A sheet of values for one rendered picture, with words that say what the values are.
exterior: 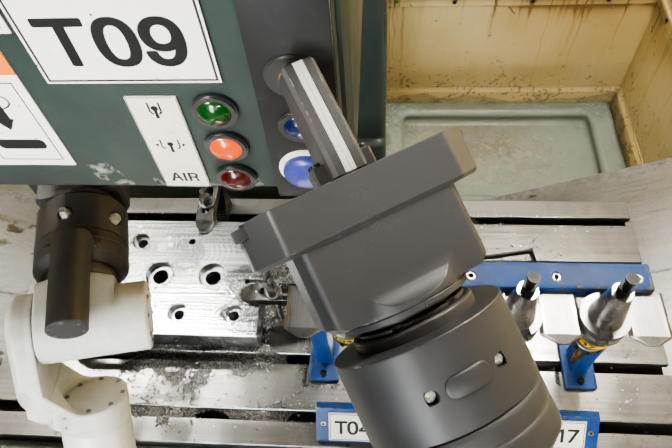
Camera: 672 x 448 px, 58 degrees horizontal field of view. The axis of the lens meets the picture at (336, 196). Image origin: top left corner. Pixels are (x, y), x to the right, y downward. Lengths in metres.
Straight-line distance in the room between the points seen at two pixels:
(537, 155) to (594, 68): 0.28
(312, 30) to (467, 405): 0.18
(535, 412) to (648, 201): 1.24
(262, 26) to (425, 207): 0.12
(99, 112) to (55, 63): 0.04
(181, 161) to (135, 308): 0.22
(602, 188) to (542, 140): 0.37
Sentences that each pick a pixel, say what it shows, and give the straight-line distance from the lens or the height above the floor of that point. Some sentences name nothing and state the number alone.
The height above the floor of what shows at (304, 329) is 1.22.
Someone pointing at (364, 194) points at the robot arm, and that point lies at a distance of 0.27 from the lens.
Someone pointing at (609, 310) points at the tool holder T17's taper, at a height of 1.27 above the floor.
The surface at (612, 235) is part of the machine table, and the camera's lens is 1.32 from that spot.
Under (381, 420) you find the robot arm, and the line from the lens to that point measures 0.28.
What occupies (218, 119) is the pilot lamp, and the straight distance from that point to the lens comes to 0.35.
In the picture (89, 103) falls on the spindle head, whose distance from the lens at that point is 0.38.
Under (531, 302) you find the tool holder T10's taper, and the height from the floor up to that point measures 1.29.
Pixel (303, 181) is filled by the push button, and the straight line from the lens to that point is 0.39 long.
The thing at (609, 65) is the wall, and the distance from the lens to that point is 1.86.
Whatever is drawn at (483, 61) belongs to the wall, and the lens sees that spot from 1.76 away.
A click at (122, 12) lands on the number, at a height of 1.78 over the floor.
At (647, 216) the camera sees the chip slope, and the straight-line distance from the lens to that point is 1.49.
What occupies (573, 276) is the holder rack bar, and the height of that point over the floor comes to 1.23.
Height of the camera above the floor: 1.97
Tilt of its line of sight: 55 degrees down
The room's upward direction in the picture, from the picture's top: 6 degrees counter-clockwise
